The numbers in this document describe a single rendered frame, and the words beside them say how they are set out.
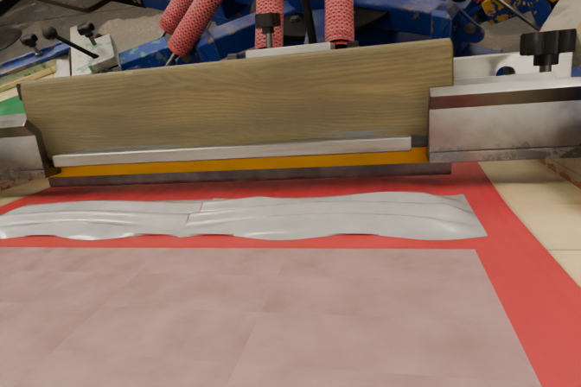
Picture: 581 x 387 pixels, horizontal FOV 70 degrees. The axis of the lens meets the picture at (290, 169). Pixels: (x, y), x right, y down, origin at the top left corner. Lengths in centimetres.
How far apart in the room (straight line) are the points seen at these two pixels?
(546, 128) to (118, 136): 32
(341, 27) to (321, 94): 42
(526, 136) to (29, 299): 30
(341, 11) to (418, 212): 52
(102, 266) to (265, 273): 9
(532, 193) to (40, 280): 30
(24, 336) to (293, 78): 23
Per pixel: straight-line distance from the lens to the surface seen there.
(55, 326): 21
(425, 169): 33
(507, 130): 31
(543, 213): 29
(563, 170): 36
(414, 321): 17
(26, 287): 26
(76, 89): 40
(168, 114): 36
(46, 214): 36
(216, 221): 28
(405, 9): 100
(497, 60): 56
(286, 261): 22
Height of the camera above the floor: 147
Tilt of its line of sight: 45 degrees down
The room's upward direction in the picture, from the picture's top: 15 degrees counter-clockwise
